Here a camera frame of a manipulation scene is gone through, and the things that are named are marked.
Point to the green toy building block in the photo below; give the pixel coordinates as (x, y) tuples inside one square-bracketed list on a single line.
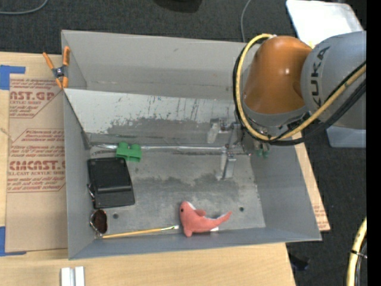
[(128, 152)]

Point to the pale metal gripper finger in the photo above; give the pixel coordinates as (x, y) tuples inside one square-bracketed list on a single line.
[(215, 131), (228, 167)]

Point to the pink toy fish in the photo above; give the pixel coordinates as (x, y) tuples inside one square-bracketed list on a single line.
[(195, 219)]

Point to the yellow thin paintbrush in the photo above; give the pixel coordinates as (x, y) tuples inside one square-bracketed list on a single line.
[(137, 233)]

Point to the brown cardboard board, red print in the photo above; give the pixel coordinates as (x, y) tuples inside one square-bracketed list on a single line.
[(35, 147)]

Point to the black flat pouch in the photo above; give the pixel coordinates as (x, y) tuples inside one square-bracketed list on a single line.
[(110, 180)]

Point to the grey metal bin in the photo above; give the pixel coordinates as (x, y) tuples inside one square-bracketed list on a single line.
[(178, 189)]

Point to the dark brown oval keyring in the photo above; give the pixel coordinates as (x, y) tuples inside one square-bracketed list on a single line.
[(99, 221)]

